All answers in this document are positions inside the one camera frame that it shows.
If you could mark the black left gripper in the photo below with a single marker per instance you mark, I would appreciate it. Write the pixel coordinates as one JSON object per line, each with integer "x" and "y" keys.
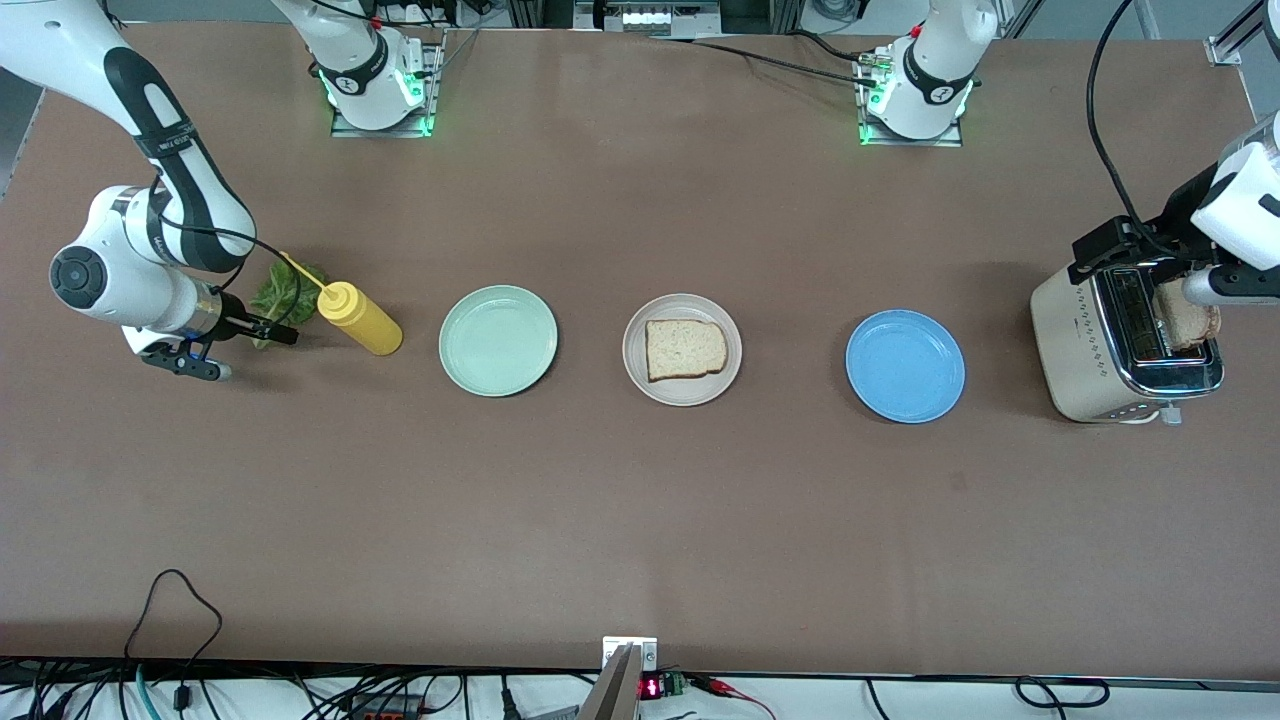
{"x": 1176, "y": 217}

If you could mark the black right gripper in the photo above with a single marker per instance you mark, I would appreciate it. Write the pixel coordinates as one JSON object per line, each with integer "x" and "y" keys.
{"x": 238, "y": 324}

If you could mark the green lettuce leaf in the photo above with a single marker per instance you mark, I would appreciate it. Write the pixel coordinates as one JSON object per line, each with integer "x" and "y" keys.
{"x": 275, "y": 295}

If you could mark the yellow mustard squeeze bottle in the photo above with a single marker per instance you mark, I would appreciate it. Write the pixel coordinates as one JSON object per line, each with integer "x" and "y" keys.
{"x": 368, "y": 325}

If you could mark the brown bread slice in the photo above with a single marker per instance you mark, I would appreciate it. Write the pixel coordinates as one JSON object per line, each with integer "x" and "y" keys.
{"x": 1188, "y": 328}
{"x": 685, "y": 350}

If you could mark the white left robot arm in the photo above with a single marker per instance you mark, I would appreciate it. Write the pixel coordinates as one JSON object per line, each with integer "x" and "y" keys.
{"x": 940, "y": 40}

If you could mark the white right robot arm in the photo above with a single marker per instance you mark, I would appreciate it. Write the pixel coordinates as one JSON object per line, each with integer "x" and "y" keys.
{"x": 130, "y": 280}

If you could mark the pale green plate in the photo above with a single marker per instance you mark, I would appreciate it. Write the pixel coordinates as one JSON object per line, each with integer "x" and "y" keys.
{"x": 497, "y": 341}

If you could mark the blue plate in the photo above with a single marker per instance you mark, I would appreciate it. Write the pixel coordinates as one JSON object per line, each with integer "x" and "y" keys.
{"x": 905, "y": 366}

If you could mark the beige plate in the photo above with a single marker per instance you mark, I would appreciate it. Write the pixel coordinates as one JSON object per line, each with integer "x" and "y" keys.
{"x": 683, "y": 395}

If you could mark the cream and chrome toaster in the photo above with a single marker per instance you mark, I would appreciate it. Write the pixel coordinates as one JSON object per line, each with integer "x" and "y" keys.
{"x": 1070, "y": 350}

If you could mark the lit control box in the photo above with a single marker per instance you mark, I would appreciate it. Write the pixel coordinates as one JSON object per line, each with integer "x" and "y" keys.
{"x": 645, "y": 18}

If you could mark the red display circuit board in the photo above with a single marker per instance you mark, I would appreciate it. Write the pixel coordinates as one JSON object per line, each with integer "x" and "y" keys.
{"x": 652, "y": 688}

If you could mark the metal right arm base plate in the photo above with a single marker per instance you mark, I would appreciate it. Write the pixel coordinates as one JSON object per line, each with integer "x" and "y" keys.
{"x": 350, "y": 131}

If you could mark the aluminium frame corner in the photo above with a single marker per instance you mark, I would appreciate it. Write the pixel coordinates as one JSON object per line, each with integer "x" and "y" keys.
{"x": 1225, "y": 50}

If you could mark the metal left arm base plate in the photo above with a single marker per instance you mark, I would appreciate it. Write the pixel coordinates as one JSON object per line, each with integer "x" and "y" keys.
{"x": 900, "y": 142}

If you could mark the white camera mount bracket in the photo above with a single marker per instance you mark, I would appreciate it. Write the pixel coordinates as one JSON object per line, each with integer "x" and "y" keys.
{"x": 645, "y": 650}

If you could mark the grey aluminium camera bar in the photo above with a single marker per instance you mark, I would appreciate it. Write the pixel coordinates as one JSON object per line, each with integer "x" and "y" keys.
{"x": 615, "y": 695}

